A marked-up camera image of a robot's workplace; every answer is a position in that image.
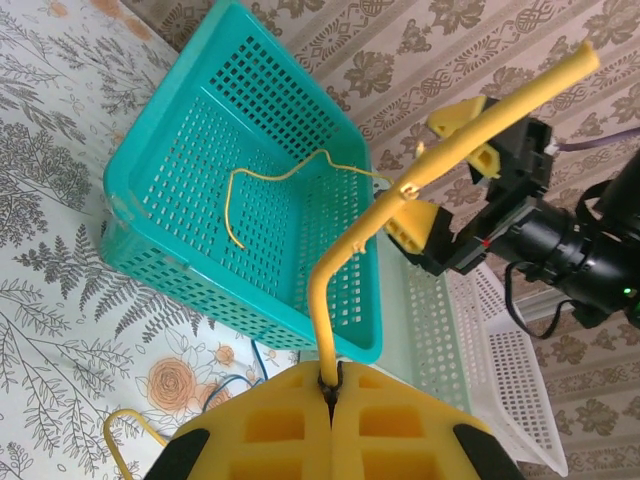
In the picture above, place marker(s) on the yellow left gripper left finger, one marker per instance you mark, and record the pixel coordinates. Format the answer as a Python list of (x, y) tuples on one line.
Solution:
[(280, 450)]

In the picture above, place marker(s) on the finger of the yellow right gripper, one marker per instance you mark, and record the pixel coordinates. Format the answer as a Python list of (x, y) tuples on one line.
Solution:
[(457, 112), (415, 225)]

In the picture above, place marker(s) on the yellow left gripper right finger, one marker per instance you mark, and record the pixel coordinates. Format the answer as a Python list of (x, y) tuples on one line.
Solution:
[(400, 450)]

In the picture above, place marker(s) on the mint green plastic basket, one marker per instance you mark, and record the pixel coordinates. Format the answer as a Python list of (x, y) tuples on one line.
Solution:
[(400, 300)]

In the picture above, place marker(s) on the white plastic mesh basket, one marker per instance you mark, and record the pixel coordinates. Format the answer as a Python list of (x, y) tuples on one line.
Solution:
[(510, 380)]

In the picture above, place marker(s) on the teal plastic mesh basket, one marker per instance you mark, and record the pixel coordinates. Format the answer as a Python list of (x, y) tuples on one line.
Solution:
[(170, 100)]

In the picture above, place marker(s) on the floral table cloth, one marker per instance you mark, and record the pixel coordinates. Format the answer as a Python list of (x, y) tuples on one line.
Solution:
[(50, 250)]

